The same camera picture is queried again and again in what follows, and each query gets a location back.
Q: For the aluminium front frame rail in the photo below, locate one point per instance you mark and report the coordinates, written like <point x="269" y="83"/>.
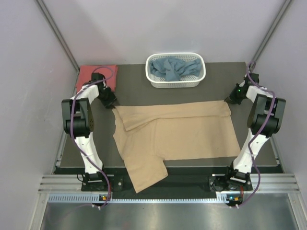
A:
<point x="269" y="183"/>

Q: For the white slotted cable duct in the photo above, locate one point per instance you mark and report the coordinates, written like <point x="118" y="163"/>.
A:
<point x="100" y="199"/>

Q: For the crumpled blue t shirt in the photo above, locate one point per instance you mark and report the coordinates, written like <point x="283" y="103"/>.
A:
<point x="173" y="69"/>

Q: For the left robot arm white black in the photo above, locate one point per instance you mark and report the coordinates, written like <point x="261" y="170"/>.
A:
<point x="78" y="123"/>

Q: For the folded red t shirt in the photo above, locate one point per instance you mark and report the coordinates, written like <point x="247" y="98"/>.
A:
<point x="109" y="71"/>

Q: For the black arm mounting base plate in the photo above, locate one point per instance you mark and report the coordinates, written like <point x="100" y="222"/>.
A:
<point x="181" y="182"/>

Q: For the white perforated plastic basket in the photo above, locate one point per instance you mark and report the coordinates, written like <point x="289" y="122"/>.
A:
<point x="186" y="81"/>

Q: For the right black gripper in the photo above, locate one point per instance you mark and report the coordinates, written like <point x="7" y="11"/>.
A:
<point x="231" y="98"/>

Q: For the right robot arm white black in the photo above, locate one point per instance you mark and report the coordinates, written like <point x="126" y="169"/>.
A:
<point x="264" y="120"/>

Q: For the right aluminium corner post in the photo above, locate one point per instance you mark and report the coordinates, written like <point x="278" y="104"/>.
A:
<point x="285" y="6"/>

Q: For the aluminium corner post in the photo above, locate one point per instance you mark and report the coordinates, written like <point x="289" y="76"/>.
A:
<point x="285" y="6"/>
<point x="57" y="33"/>

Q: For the beige t shirt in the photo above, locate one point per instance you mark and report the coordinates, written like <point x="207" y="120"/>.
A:
<point x="147" y="136"/>

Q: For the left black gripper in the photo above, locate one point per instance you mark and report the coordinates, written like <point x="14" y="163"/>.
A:
<point x="112" y="98"/>

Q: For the left aluminium corner post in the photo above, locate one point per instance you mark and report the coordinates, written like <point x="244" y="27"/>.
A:
<point x="57" y="33"/>

